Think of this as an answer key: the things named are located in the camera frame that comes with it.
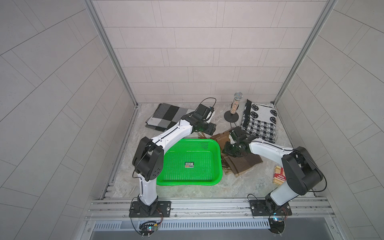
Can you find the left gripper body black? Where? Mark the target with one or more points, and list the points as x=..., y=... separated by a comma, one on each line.
x=206, y=128

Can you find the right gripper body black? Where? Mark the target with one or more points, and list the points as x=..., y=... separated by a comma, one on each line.
x=232, y=149

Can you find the brown plaid fringed scarf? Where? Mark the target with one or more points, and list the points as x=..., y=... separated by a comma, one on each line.
x=232, y=165

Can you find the black white houndstooth scarf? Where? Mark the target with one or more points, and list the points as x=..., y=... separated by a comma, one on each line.
x=260, y=121

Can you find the green plastic basket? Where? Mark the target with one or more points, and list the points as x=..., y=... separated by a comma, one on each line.
x=206, y=156

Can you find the grey black checkered scarf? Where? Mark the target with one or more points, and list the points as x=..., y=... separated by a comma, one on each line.
x=166, y=116

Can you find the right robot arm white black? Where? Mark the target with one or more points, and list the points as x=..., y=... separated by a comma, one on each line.
x=302, y=173

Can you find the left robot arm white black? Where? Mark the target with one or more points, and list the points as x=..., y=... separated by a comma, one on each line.
x=149, y=157

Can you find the basket label sticker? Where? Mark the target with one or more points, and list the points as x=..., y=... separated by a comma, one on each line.
x=189, y=165

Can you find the glass tube on black stand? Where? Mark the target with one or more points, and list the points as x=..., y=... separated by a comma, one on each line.
x=232, y=116

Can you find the red yellow small box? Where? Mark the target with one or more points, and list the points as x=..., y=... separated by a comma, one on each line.
x=279, y=176

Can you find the right small circuit board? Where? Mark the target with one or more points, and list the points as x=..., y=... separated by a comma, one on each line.
x=277, y=226

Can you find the small circuit board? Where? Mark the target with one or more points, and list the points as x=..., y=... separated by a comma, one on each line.
x=277, y=226
x=146, y=229

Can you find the left small circuit board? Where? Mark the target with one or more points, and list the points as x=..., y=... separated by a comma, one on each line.
x=146, y=229

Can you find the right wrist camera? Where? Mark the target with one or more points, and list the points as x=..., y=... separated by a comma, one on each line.
x=237, y=135

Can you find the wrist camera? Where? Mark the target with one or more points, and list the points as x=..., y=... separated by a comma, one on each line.
x=237, y=135
x=204, y=113

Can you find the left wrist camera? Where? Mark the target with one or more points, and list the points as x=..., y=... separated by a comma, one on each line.
x=204, y=113

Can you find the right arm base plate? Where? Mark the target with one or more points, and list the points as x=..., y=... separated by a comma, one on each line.
x=263, y=208

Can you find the aluminium front rail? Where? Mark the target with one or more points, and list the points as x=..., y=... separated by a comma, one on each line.
x=194, y=209

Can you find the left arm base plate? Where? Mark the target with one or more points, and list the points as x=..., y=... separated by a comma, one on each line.
x=156, y=210

